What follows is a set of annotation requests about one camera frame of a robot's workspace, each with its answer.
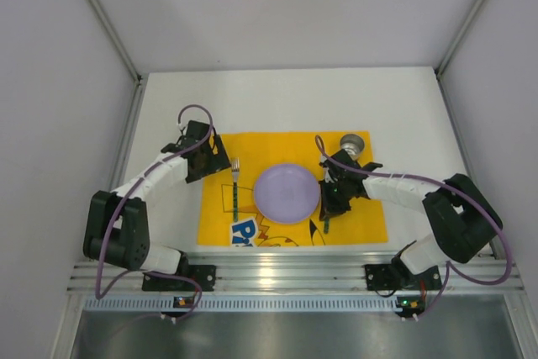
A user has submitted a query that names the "aluminium front rail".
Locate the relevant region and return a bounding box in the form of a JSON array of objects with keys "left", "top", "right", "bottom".
[{"left": 66, "top": 249, "right": 525, "bottom": 295}]

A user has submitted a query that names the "grey slotted cable duct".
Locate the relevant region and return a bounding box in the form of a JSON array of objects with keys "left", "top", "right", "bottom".
[{"left": 84, "top": 295, "right": 424, "bottom": 313}]

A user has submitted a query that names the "fork with green handle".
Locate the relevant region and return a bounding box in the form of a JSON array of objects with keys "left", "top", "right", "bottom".
[{"left": 231, "top": 158, "right": 240, "bottom": 223}]

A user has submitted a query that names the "small metal cup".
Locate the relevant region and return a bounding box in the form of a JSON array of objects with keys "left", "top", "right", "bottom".
[{"left": 340, "top": 133, "right": 366, "bottom": 161}]

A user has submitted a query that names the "right aluminium frame post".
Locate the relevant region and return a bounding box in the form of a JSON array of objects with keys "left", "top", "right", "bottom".
[{"left": 435, "top": 0, "right": 516, "bottom": 78}]

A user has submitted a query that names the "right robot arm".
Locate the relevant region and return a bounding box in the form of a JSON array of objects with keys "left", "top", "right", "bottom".
[{"left": 320, "top": 149, "right": 503, "bottom": 275}]

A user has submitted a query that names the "spoon with green handle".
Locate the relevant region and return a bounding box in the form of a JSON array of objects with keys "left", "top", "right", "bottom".
[{"left": 324, "top": 217, "right": 330, "bottom": 235}]

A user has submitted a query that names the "purple plastic plate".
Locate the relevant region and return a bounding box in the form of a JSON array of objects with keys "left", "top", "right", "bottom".
[{"left": 253, "top": 163, "right": 320, "bottom": 224}]

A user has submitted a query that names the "aluminium frame post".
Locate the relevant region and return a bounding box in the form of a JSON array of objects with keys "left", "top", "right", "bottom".
[
  {"left": 435, "top": 0, "right": 516, "bottom": 78},
  {"left": 86, "top": 0, "right": 142, "bottom": 84}
]

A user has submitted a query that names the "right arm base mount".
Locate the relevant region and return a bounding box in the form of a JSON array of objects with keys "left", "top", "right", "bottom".
[{"left": 364, "top": 251, "right": 442, "bottom": 297}]

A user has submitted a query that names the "left aluminium frame post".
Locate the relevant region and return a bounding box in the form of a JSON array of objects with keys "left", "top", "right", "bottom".
[{"left": 86, "top": 0, "right": 142, "bottom": 84}]

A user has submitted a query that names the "yellow Pikachu cloth placemat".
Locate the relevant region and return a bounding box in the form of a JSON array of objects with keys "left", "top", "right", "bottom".
[{"left": 198, "top": 132, "right": 388, "bottom": 248}]

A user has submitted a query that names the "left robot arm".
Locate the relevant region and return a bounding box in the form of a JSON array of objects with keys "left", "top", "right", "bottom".
[{"left": 82, "top": 120, "right": 231, "bottom": 274}]

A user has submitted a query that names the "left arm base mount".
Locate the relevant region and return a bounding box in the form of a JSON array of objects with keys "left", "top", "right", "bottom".
[{"left": 141, "top": 265, "right": 217, "bottom": 292}]

